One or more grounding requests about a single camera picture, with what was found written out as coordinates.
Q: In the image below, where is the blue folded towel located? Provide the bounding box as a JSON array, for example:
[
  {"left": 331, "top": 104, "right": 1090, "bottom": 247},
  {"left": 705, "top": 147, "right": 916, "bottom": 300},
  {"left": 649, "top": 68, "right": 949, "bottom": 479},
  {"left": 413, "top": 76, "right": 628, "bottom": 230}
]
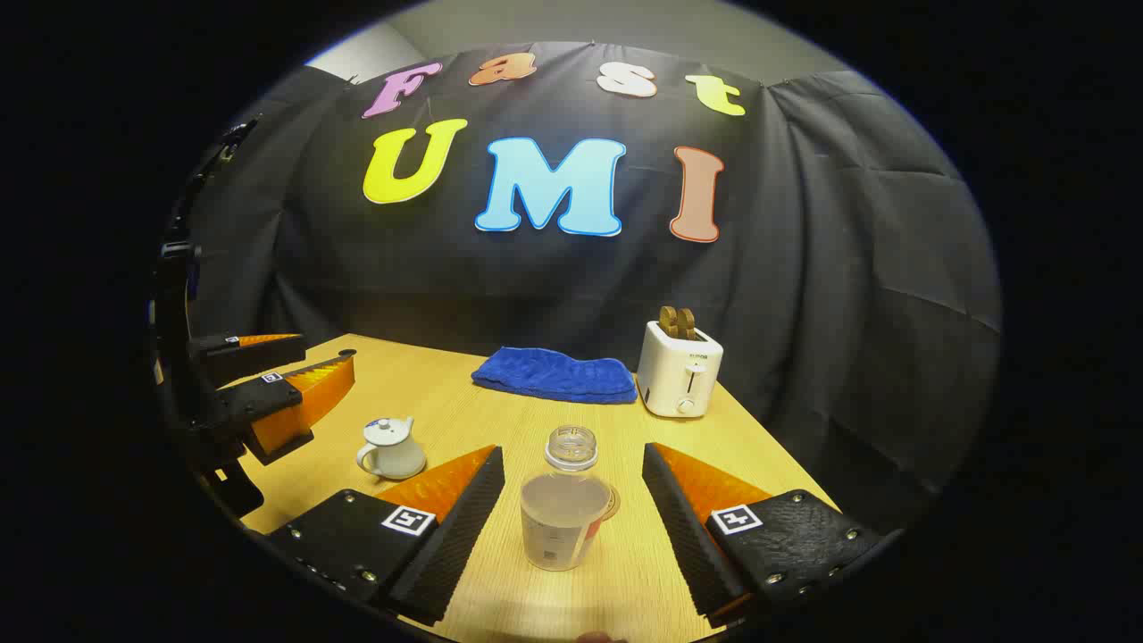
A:
[{"left": 471, "top": 347, "right": 638, "bottom": 405}]

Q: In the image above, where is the white toaster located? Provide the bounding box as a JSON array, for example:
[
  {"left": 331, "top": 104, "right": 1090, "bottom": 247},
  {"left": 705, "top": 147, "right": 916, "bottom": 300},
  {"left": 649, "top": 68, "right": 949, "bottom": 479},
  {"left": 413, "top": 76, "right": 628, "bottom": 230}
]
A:
[{"left": 636, "top": 320, "right": 724, "bottom": 419}]

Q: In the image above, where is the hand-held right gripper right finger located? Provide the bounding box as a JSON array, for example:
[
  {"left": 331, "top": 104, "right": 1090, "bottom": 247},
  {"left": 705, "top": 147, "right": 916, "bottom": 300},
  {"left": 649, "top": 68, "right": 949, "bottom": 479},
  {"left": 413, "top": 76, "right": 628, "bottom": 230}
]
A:
[{"left": 641, "top": 442, "right": 894, "bottom": 628}]

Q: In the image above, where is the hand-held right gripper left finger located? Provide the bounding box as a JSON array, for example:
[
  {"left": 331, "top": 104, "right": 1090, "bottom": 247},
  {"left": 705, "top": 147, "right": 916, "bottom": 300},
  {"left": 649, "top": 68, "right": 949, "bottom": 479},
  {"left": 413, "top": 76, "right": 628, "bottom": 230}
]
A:
[{"left": 266, "top": 445, "right": 506, "bottom": 626}]

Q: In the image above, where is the black backdrop cloth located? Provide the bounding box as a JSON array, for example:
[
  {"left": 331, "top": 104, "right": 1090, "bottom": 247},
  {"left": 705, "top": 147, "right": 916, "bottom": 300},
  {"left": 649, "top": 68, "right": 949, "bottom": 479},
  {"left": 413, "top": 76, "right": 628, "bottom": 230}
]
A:
[{"left": 179, "top": 40, "right": 1003, "bottom": 528}]

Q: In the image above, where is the clear plastic water bottle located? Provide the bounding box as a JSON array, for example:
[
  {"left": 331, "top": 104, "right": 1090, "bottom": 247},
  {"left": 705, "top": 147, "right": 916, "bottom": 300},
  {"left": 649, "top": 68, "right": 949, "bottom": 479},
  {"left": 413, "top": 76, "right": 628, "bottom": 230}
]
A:
[{"left": 520, "top": 425, "right": 617, "bottom": 572}]

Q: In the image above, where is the white teacup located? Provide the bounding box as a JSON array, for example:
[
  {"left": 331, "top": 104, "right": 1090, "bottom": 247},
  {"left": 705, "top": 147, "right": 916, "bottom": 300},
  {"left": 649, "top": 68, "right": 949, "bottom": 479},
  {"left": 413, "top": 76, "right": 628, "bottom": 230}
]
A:
[{"left": 356, "top": 417, "right": 428, "bottom": 481}]

